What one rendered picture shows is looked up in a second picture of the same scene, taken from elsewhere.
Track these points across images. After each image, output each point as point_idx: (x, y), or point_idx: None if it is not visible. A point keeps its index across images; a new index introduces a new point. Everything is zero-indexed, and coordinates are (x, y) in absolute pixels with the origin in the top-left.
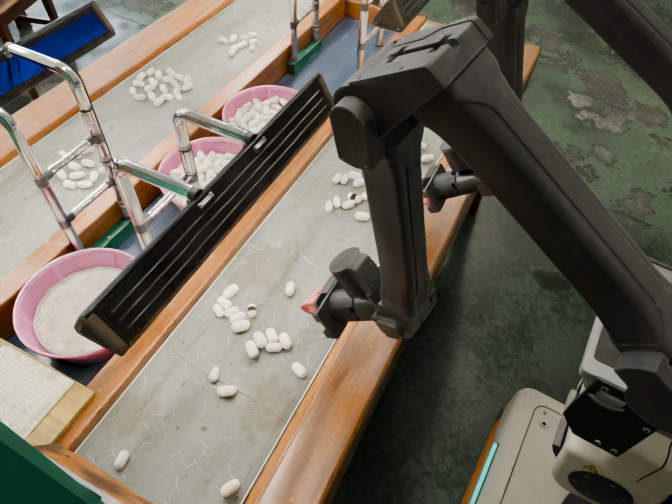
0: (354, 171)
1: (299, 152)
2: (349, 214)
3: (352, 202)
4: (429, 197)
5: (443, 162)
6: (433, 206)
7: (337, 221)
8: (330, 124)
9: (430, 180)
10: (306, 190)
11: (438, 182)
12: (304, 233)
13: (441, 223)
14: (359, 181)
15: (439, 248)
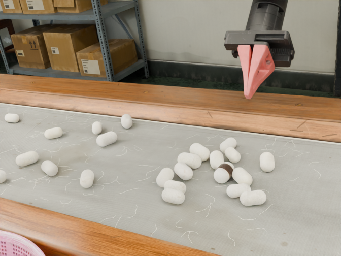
0: (147, 184)
1: (99, 244)
2: (260, 180)
3: (241, 167)
4: (291, 38)
5: (139, 108)
6: (293, 49)
7: (282, 191)
8: (15, 209)
9: (265, 31)
10: (206, 239)
11: (269, 26)
12: (334, 228)
13: (264, 98)
14: (186, 165)
15: (311, 97)
